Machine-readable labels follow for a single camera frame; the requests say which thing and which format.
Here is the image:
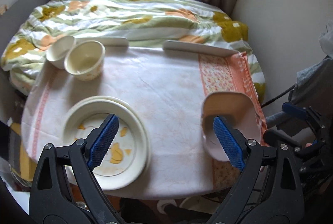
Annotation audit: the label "floral green yellow duvet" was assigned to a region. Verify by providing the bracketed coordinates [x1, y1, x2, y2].
[1, 0, 266, 100]

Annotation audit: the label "white tray table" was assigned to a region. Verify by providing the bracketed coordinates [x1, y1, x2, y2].
[76, 37, 239, 57]

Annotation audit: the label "pink square bowl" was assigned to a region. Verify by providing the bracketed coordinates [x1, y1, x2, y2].
[201, 92, 261, 162]

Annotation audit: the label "hanging grey clothes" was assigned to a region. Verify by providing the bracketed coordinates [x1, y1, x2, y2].
[265, 23, 333, 128]

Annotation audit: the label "cream duck pattern bowl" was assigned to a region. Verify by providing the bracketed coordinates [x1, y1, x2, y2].
[64, 40, 106, 81]

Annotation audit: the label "white floral tablecloth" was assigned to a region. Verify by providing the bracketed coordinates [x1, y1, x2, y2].
[21, 46, 267, 200]

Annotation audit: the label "duck pattern oval dish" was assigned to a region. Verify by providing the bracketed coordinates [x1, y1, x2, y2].
[62, 98, 149, 187]

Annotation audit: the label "grey bed headboard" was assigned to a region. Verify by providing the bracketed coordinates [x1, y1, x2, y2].
[0, 0, 57, 54]

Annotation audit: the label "large white plate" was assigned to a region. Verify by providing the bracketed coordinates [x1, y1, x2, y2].
[62, 95, 150, 191]

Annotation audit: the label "small white bowl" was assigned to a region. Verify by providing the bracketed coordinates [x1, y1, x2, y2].
[46, 35, 77, 69]

